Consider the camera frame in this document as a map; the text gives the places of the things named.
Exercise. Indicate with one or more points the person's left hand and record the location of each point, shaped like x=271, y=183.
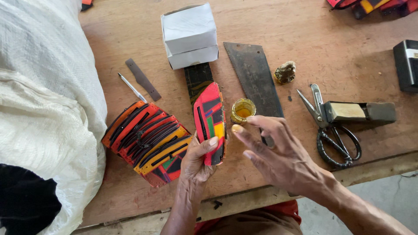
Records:
x=192, y=163

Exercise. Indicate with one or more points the person's right hand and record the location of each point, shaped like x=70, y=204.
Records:
x=287, y=160

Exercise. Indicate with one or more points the colourful patchwork leather pouch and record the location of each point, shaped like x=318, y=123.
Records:
x=210, y=120

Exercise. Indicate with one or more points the small black scrap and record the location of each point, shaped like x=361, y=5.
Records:
x=217, y=204

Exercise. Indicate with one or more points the red shorts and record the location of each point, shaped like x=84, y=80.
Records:
x=284, y=209

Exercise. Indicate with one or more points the row of zipped patchwork pouches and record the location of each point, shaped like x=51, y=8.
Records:
x=147, y=137

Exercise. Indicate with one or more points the small glass jar yellow glue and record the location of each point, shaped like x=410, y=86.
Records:
x=243, y=111

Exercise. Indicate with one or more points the dark patterned leather strip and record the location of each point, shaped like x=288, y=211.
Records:
x=197, y=80

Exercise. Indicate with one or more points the wooden sharpening block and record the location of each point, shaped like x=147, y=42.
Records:
x=359, y=112

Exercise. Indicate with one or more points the brown wax lump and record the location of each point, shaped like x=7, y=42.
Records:
x=285, y=73

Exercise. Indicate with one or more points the rusty saw blade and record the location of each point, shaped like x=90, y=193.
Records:
x=253, y=76

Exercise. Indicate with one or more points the silver pen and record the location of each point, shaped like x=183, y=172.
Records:
x=132, y=87

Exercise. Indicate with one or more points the brown leather strip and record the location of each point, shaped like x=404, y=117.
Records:
x=142, y=78

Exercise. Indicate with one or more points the white cardboard box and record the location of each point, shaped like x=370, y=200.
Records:
x=189, y=32

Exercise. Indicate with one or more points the black box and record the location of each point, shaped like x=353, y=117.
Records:
x=406, y=65

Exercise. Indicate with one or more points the white woven sack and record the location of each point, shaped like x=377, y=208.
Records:
x=45, y=98

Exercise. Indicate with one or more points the black cloth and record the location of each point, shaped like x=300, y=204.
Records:
x=26, y=202

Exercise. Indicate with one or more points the heap of colourful leather goods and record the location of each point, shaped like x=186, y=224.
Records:
x=375, y=6

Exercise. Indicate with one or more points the orange black leather piece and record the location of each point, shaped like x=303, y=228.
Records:
x=87, y=4

